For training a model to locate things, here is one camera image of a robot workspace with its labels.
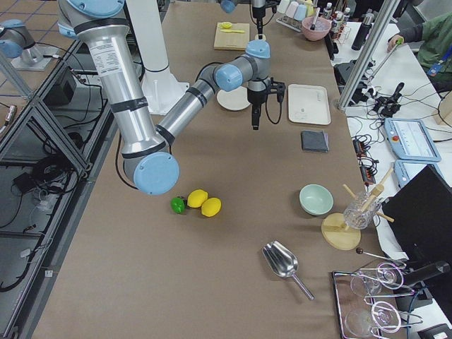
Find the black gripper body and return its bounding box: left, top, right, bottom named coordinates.
left=247, top=79, right=285, bottom=119
left=251, top=5, right=277, bottom=30

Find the white steamed bun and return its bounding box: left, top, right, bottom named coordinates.
left=255, top=34, right=266, bottom=41

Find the cream round plate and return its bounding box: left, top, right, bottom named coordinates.
left=217, top=86, right=250, bottom=112

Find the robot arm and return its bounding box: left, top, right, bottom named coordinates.
left=58, top=1, right=285, bottom=195
left=219, top=0, right=280, bottom=40

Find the cream rabbit tray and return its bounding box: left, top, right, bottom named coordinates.
left=288, top=84, right=331, bottom=126

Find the steel glass drying tray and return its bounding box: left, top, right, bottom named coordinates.
left=331, top=259, right=452, bottom=339

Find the lemon slice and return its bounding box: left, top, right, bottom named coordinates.
left=218, top=21, right=232, bottom=29

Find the bamboo cutting board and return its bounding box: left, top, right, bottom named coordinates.
left=213, top=23, right=250, bottom=51

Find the grey folded cloth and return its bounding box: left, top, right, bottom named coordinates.
left=301, top=130, right=329, bottom=153

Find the pink bowl of ice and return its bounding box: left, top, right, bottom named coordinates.
left=302, top=16, right=331, bottom=41

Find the yellow lemon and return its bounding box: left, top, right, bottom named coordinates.
left=187, top=189, right=208, bottom=208
left=201, top=197, right=222, bottom=218

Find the mint green bowl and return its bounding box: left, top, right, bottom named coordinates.
left=299, top=184, right=333, bottom=216

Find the black water bottle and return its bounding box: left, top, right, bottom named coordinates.
left=351, top=13, right=374, bottom=51

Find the green lime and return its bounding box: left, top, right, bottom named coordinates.
left=170, top=196, right=186, bottom=214

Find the wooden mug tree stand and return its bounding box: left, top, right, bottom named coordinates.
left=321, top=167, right=394, bottom=250

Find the clear glass cup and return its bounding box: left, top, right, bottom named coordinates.
left=343, top=191, right=381, bottom=230

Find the steel scoop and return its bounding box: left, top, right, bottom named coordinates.
left=262, top=240, right=315, bottom=300

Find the teach pendant tablet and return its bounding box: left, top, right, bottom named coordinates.
left=383, top=118, right=441, bottom=162
left=393, top=160, right=439, bottom=188

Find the person in green jacket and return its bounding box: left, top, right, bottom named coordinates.
left=387, top=12, right=451, bottom=93

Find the black laptop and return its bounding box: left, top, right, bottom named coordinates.
left=383, top=165, right=451, bottom=264

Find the white wire cup rack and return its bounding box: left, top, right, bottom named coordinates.
left=276, top=0, right=318, bottom=30

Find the steel ice scoop handle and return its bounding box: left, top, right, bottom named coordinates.
left=310, top=7, right=321, bottom=30

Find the aluminium frame post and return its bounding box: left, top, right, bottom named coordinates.
left=338, top=0, right=400, bottom=112

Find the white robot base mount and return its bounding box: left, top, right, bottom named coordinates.
left=126, top=0, right=189, bottom=115

